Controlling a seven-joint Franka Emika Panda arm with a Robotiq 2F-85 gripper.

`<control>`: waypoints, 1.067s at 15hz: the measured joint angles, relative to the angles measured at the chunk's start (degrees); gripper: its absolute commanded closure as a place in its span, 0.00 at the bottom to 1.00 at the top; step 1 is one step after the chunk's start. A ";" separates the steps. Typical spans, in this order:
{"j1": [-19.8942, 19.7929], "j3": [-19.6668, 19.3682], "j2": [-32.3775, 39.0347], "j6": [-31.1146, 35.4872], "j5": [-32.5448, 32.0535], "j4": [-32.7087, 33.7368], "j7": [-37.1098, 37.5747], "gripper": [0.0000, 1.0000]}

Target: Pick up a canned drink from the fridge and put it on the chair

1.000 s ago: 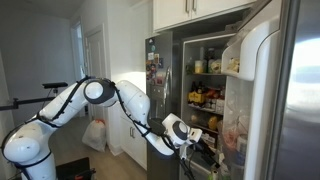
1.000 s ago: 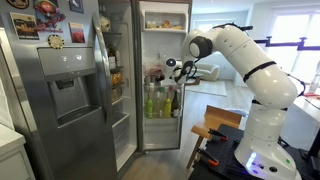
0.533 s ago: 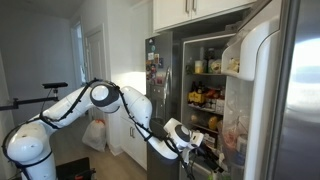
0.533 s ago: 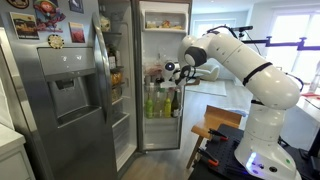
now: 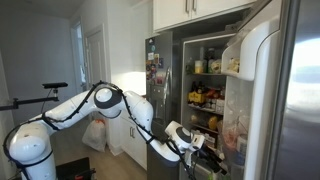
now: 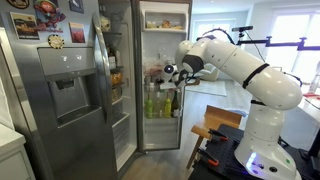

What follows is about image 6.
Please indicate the butter packs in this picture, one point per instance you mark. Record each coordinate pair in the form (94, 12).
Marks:
(165, 24)

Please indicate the city postcard magnet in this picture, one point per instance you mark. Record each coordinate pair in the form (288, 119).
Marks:
(25, 26)

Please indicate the orange black clamp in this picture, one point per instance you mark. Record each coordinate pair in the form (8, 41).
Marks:
(216, 133)
(208, 158)

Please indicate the dark wine bottle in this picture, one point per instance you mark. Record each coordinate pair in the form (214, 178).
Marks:
(175, 105)

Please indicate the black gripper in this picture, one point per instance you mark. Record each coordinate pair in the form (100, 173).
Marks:
(181, 77)

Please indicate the yellow fruit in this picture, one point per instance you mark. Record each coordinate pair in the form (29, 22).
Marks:
(116, 79)

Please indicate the red landscape postcard magnet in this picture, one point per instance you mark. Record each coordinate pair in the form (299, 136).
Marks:
(77, 33)

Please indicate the stainless steel freezer door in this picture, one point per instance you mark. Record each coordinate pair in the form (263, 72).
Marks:
(83, 150)

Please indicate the round dark magnet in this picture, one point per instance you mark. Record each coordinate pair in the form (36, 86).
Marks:
(18, 3)

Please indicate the yellow green bottle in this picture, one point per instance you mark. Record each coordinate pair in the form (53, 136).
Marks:
(167, 108)

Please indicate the pale green bottle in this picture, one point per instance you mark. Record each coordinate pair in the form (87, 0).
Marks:
(158, 108)

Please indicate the wooden chair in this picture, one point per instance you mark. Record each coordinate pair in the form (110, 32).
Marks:
(220, 117)

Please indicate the water ice dispenser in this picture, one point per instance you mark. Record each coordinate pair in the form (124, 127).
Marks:
(66, 100)

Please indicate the black stereo camera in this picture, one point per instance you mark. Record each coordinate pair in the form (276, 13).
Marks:
(242, 29)

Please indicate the round gold magnet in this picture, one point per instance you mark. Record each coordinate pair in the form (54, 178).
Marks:
(56, 41)

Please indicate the pale green cabbage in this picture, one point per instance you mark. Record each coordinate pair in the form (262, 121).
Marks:
(105, 24)

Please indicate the clear crisper drawer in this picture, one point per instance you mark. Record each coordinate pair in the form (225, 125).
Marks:
(125, 140)

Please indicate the open fridge door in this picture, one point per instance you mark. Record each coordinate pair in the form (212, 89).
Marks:
(161, 136)

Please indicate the dark picture magnet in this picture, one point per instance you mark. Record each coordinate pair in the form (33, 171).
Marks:
(76, 6)

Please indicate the small window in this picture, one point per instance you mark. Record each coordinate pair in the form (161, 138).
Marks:
(208, 26)

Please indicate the orange white plastic tub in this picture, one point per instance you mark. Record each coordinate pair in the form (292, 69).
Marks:
(154, 70)

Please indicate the white lower counter cabinet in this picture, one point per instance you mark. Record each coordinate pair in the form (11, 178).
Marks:
(13, 163)

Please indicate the fridge cabinet white interior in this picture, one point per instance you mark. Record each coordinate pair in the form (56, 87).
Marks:
(130, 126)

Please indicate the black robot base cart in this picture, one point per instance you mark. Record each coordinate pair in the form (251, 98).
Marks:
(223, 151)

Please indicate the large window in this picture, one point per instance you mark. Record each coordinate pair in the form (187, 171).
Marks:
(286, 30)

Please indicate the white table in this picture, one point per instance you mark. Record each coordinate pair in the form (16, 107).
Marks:
(310, 110)

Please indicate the white armchair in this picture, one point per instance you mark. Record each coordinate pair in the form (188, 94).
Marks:
(210, 74)

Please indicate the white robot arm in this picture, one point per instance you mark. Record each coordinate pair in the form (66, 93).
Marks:
(266, 86)

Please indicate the green bottle white cap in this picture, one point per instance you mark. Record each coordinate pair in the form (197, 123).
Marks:
(149, 108)

